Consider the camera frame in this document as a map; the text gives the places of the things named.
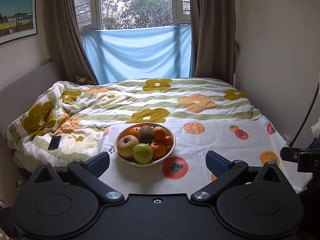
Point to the cream hoodie hanging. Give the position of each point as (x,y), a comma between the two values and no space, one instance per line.
(316,130)

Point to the small tangerine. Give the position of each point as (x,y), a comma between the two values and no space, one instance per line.
(168,141)
(159,137)

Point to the large orange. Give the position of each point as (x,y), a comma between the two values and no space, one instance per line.
(159,149)

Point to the white fruit print cloth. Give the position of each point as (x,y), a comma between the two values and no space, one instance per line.
(185,170)

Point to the brown kiwi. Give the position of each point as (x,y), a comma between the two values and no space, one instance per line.
(145,134)

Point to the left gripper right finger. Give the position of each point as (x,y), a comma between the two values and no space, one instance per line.
(228,174)

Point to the black smartphone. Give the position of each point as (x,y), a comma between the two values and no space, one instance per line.
(54,143)

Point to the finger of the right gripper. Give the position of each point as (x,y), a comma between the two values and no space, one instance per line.
(290,154)

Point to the cream duck print bowl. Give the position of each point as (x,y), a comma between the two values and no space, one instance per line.
(152,162)

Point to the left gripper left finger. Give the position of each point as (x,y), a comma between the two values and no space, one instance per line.
(86,174)

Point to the framed city picture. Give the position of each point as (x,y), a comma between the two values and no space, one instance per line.
(18,19)

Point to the floral striped duvet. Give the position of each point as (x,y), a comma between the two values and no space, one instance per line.
(83,114)

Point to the green apple front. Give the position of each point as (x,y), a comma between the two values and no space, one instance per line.
(159,130)

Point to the large yellow-red apple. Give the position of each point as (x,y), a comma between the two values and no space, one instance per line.
(125,146)

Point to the black coat rack pole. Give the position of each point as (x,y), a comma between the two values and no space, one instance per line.
(306,116)

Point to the light blue window cloth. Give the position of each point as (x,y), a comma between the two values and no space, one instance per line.
(147,53)

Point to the brown curtain right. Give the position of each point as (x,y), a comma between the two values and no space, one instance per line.
(213,29)

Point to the brown curtain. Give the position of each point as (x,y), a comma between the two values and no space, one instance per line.
(63,40)
(213,29)

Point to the brown curtain left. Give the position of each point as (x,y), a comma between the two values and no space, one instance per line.
(63,40)

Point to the grey bed headboard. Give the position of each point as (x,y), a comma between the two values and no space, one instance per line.
(18,97)

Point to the green apple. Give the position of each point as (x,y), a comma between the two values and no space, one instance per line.
(142,153)
(159,130)

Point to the green apple back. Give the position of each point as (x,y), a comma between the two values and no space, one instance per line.
(142,153)

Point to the floral pillow by window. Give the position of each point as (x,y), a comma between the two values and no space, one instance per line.
(84,81)

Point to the window frame with glass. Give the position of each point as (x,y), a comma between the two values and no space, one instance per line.
(131,14)

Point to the dark blue jeans hanging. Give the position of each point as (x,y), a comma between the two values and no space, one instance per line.
(315,144)

